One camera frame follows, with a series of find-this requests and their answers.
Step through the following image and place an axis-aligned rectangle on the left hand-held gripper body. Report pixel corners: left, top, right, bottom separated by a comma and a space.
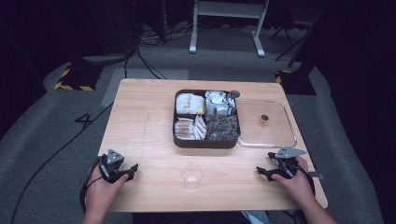
97, 148, 127, 184

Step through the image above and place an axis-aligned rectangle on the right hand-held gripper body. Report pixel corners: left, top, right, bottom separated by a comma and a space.
267, 147, 308, 180

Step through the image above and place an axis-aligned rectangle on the person's right hand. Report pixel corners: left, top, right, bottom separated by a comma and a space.
270, 156, 316, 209

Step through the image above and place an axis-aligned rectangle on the person's left hand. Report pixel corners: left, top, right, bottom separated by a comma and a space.
85, 173, 130, 217

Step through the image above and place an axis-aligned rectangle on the clear box lid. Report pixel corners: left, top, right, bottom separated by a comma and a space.
235, 99, 298, 149

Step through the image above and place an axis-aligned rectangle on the pile of dark tea bags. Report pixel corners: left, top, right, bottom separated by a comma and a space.
205, 114, 240, 142

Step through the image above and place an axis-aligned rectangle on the clear plastic cup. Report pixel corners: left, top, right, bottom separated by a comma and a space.
181, 161, 205, 191

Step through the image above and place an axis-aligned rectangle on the bundle of clear stirrers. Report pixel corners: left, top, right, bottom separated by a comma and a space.
174, 118, 195, 140

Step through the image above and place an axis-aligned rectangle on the brown divided box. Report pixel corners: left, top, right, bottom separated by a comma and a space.
172, 89, 242, 149

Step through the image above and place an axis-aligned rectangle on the row of white sachets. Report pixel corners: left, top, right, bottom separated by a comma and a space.
192, 115, 207, 141

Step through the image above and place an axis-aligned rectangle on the yellow black striped stand base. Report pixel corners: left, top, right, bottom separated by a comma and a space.
53, 63, 102, 92
275, 69, 318, 96

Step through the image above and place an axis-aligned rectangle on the pile of silver packets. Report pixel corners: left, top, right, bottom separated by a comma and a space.
205, 91, 237, 117

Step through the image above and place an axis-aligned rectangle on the pile of white yellow packets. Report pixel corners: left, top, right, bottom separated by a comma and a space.
176, 92, 206, 115

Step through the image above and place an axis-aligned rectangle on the black tripod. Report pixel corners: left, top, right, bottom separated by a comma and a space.
268, 21, 314, 62

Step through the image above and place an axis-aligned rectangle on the right hand-held gripper cable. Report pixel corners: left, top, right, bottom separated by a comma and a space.
295, 163, 316, 198

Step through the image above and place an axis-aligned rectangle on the hand-held gripper cable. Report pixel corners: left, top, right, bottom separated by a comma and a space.
295, 163, 316, 198
78, 158, 105, 216

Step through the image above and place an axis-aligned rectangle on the left hand-held gripper cable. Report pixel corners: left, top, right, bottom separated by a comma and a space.
78, 158, 105, 216

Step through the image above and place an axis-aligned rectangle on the long black floor cable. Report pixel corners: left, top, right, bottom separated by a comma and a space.
9, 102, 114, 224

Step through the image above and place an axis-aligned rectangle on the white table frame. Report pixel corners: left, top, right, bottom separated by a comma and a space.
189, 0, 271, 58

